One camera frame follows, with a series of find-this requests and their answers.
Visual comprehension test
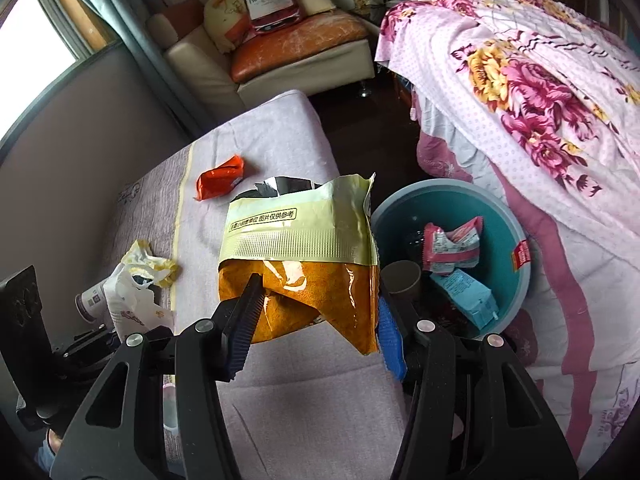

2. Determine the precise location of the yellow white wrapper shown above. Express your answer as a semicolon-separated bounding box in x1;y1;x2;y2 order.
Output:
120;240;181;288

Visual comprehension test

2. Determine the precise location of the pink white snack wrapper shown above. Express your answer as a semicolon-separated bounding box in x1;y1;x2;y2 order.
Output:
422;216;484;275

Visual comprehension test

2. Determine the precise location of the cartoon print face mask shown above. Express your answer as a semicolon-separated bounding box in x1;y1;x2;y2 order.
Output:
103;263;175;342

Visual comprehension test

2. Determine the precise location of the person's left hand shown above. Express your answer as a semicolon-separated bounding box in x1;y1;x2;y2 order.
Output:
35;428;63;474

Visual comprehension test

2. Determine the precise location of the yellow orange snack bag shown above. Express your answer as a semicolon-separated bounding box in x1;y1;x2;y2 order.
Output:
218;174;380;356

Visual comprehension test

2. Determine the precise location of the teal carton box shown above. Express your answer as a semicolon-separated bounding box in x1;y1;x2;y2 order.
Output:
431;269;499;330

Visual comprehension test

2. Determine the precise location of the teal round trash bin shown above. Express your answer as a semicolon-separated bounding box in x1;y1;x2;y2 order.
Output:
372;179;532;339

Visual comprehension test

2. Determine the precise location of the cream armchair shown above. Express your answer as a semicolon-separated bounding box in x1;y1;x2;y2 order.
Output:
146;0;374;122

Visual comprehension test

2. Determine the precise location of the orange seat cushion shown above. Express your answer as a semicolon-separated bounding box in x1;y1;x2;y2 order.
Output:
230;10;368;84

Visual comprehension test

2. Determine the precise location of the orange red snack wrapper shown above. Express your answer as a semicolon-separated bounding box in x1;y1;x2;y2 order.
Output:
195;154;245;202

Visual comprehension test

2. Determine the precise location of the purple striped cloth cover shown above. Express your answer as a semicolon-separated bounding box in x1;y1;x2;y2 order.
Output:
106;90;407;479

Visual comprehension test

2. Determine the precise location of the brown paper cup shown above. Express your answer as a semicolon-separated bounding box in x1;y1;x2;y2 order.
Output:
381;260;422;300

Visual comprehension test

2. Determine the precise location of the cream yellow pillow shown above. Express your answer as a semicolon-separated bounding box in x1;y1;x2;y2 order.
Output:
203;0;252;54

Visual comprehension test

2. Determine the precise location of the teal curtain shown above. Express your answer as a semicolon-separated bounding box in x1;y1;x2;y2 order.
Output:
81;0;216;139

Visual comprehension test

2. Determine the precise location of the white paper cup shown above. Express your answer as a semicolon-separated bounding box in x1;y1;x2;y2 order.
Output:
75;280;113;326

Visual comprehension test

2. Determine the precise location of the pink floral quilt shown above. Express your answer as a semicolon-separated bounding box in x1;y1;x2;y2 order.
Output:
376;0;639;479

